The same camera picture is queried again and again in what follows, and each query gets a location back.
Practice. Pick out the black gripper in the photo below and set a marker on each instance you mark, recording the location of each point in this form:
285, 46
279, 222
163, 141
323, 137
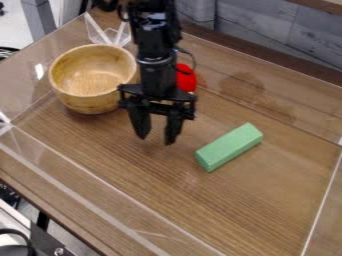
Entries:
156, 105

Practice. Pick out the green foam stick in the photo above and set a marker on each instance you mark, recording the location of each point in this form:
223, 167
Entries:
228, 146

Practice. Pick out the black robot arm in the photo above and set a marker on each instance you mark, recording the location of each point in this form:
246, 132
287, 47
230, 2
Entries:
156, 95

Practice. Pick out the brown wooden bowl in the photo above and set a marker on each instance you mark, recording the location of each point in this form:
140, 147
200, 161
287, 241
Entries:
85, 75

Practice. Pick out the red toy strawberry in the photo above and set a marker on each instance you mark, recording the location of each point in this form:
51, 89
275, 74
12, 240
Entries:
186, 78

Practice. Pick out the black metal table leg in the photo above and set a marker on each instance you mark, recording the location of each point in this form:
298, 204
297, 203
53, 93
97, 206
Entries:
43, 221

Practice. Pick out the clear acrylic corner bracket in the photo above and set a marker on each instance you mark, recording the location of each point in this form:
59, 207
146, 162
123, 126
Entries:
110, 36

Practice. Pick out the clear acrylic enclosure wall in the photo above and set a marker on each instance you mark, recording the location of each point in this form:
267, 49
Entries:
135, 197

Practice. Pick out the grey post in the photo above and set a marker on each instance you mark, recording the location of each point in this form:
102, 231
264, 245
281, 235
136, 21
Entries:
39, 16

